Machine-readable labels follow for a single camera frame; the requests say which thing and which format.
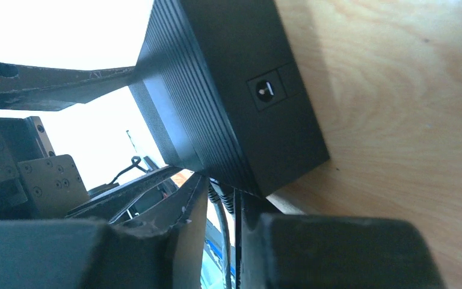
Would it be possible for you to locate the black ethernet cable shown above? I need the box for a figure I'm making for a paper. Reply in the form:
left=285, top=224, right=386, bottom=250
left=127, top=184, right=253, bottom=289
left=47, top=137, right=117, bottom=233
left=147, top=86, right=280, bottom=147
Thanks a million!
left=219, top=185, right=236, bottom=289
left=208, top=179, right=232, bottom=289

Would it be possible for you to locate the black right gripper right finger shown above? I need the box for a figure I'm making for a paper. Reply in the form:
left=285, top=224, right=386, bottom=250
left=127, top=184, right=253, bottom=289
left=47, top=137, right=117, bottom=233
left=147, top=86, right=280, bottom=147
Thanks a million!
left=239, top=193, right=445, bottom=288

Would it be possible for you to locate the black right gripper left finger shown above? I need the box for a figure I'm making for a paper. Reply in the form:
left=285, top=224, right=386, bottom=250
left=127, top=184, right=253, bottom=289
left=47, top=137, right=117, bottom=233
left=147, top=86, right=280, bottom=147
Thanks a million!
left=0, top=174, right=209, bottom=288

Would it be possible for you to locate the black network switch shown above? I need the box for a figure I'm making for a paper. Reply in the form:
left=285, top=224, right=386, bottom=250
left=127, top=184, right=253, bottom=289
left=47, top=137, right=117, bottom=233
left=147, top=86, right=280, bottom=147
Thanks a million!
left=129, top=1, right=330, bottom=196

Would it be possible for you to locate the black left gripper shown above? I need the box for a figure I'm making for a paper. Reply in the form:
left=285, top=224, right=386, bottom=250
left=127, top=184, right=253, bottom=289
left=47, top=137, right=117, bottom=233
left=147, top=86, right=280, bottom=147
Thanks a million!
left=0, top=63, right=182, bottom=220

